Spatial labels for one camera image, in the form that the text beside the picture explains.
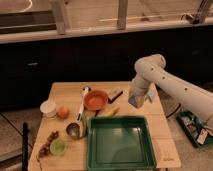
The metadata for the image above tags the blue sponge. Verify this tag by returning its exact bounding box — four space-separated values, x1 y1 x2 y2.
128 96 144 108

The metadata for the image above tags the green bin with items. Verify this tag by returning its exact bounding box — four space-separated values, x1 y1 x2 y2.
176 111 213 148

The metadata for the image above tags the light blue cloth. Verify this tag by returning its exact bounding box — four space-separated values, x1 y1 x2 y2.
145 90 157 102

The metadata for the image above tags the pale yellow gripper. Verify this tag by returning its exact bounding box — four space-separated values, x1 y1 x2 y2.
128 88 147 108

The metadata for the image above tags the bunch of red grapes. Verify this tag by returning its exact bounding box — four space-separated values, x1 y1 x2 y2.
37 131 59 160

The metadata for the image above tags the metal measuring cup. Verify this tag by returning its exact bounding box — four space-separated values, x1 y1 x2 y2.
66 123 80 139

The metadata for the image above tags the white handled utensil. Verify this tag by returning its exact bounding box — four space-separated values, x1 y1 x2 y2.
77 86 91 121

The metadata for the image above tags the black pole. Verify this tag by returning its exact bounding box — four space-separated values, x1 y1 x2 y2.
22 122 29 171

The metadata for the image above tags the yellow banana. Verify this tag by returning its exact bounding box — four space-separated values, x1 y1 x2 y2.
98 105 119 117

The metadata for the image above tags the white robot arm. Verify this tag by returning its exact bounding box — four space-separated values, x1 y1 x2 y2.
128 54 213 129

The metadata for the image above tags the orange fruit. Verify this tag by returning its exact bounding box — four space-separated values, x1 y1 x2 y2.
57 106 69 119

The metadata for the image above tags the small green cup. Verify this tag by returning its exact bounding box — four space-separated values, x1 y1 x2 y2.
50 138 66 156

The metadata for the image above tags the green utensil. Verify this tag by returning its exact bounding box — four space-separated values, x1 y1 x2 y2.
81 112 88 138

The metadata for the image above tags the orange bowl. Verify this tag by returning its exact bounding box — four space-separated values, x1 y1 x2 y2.
84 90 108 111

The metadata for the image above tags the white cup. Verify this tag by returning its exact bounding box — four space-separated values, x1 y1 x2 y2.
40 99 56 117

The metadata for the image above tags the green plastic tray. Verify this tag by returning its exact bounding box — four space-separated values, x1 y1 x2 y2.
87 116 156 171

